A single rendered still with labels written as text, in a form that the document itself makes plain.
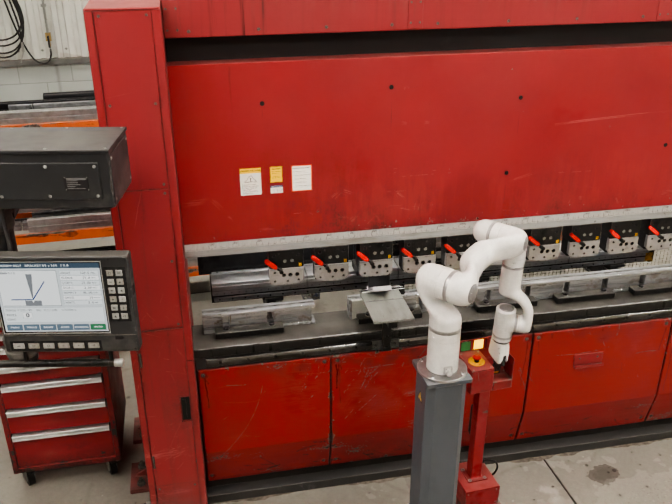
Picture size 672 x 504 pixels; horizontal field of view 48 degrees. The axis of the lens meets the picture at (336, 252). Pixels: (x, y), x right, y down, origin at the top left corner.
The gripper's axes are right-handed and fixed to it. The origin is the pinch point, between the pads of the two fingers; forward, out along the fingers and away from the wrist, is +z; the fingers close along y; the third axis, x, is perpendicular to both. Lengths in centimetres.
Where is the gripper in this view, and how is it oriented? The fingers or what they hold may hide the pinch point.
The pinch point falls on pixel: (496, 366)
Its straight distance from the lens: 350.0
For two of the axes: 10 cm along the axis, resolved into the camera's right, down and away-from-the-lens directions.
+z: -0.2, 8.6, 5.0
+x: 9.6, -1.2, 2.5
